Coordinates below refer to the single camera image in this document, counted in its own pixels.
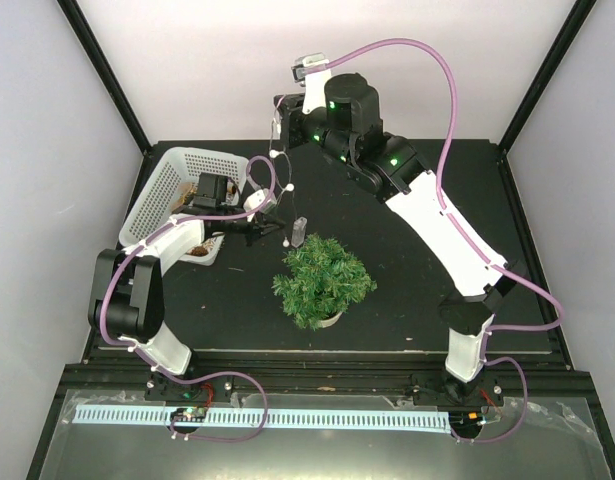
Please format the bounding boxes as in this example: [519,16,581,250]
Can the light blue slotted cable duct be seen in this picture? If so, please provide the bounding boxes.
[72,405,451,434]

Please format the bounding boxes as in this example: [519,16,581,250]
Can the small green christmas tree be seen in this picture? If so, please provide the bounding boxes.
[272,234,377,330]

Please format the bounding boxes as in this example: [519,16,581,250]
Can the fairy light string white bulbs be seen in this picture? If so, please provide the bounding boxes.
[268,107,300,248]

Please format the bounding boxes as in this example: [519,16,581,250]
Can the white tree pot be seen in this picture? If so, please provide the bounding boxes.
[316,312,343,329]

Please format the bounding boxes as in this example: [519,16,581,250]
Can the black frame post right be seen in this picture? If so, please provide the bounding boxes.
[498,0,597,154]

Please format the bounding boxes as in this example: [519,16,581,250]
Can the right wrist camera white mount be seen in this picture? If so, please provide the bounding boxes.
[292,52,332,115]

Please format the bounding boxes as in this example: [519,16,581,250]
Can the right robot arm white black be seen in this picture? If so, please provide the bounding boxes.
[274,73,516,403]

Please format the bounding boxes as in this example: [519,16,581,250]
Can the black frame post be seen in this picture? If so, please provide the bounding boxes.
[57,0,151,153]
[498,0,597,154]

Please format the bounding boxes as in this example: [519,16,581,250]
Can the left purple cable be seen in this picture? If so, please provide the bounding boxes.
[97,155,278,444]

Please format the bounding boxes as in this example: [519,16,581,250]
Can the white plastic perforated basket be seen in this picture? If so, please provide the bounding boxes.
[119,147,248,248]

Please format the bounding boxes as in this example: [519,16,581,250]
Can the black frame post left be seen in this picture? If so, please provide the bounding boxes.
[57,0,151,153]

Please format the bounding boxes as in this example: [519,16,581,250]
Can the clear battery box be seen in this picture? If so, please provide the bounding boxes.
[291,217,307,248]

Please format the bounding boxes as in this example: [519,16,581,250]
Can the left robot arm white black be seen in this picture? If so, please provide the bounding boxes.
[88,174,276,399]

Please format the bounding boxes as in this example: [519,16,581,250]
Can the brown pine cone front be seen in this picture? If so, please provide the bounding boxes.
[187,245,210,257]

